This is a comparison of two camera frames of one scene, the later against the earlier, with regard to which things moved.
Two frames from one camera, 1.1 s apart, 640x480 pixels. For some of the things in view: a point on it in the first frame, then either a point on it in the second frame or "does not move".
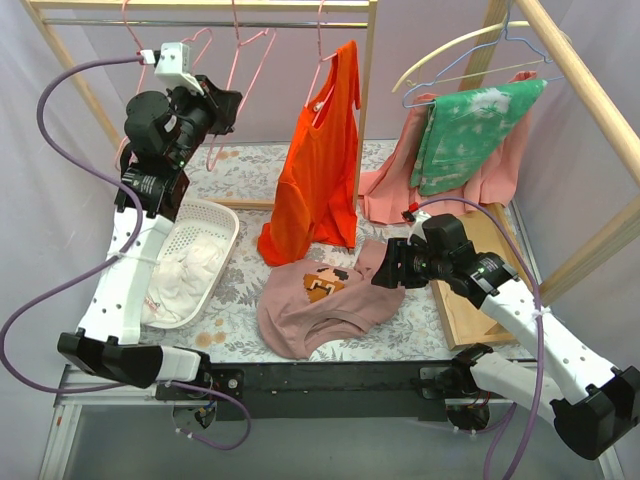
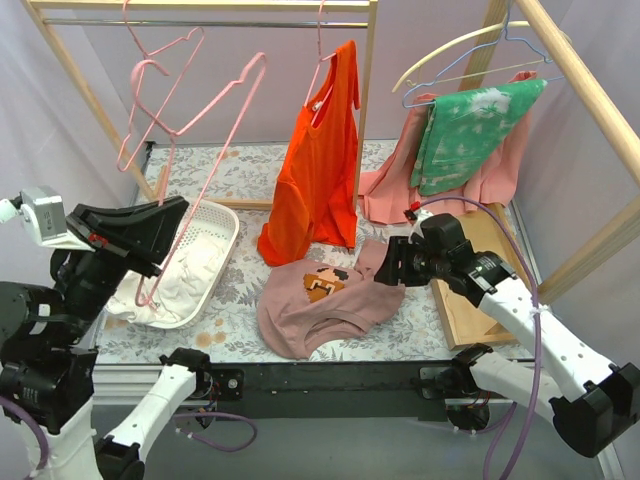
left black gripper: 220,107 → 107,245
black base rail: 324,391 does not move
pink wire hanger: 252,83 → 258,71
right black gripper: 396,265 does not move
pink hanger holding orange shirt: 320,61 does not move
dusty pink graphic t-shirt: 303,303 does not move
